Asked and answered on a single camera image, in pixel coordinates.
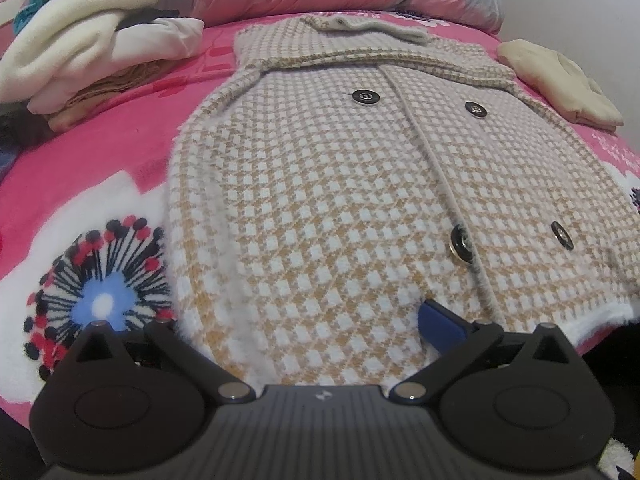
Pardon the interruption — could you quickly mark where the beige white houndstooth cardigan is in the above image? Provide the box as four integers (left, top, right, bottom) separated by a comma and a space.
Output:
166, 15, 639, 388

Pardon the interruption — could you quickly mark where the pink floral bed sheet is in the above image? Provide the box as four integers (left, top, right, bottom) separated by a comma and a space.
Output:
1, 37, 638, 425

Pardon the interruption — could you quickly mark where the folded cream garment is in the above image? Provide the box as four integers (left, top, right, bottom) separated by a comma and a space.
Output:
497, 39, 624, 132

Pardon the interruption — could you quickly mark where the folded tan garment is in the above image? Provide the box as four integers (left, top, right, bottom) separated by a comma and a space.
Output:
46, 60, 176, 133

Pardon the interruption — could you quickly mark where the white shirt under blanket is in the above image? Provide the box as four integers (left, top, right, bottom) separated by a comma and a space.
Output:
27, 18, 204, 115

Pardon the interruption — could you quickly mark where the white fleece blanket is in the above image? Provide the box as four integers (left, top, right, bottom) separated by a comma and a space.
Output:
1, 0, 158, 103

